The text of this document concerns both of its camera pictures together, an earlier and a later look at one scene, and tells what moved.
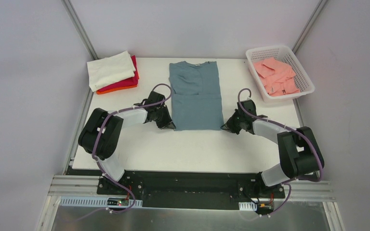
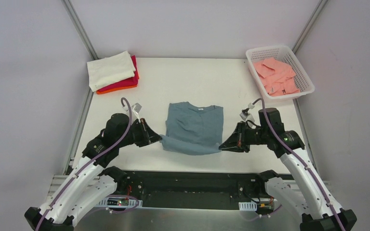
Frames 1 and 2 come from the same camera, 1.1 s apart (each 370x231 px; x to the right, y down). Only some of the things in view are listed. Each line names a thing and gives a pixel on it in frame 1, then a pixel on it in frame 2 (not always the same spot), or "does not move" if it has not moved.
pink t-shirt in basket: (277, 77) does not move
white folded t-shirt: (103, 71) does not move
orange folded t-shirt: (101, 91) does not move
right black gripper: (234, 120) -> (242, 136)
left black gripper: (164, 118) -> (143, 133)
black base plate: (190, 189) does not move
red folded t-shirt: (132, 81) does not move
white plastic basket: (278, 73) does not move
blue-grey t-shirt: (197, 104) -> (192, 130)
